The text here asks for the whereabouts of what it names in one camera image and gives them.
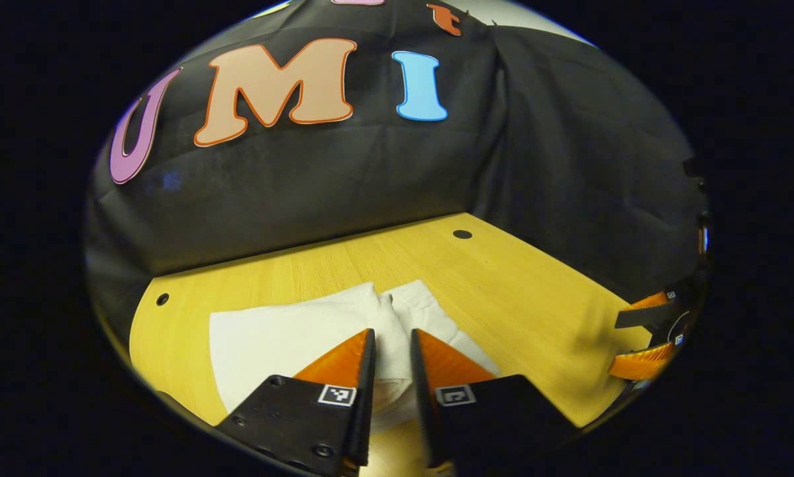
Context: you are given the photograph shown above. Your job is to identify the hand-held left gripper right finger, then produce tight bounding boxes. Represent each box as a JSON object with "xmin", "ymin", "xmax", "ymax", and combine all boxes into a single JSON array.
[{"xmin": 410, "ymin": 328, "xmax": 570, "ymax": 471}]

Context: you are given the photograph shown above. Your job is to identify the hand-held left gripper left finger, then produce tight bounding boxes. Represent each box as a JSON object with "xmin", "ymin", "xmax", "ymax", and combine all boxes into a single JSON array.
[{"xmin": 215, "ymin": 328, "xmax": 376, "ymax": 477}]

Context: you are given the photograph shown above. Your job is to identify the black backdrop cloth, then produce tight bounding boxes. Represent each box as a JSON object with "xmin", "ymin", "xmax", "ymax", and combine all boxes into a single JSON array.
[{"xmin": 85, "ymin": 0, "xmax": 709, "ymax": 332}]

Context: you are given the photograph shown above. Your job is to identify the white jeans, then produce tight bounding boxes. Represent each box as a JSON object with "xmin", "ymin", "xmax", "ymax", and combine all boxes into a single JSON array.
[{"xmin": 209, "ymin": 280, "xmax": 501, "ymax": 435}]

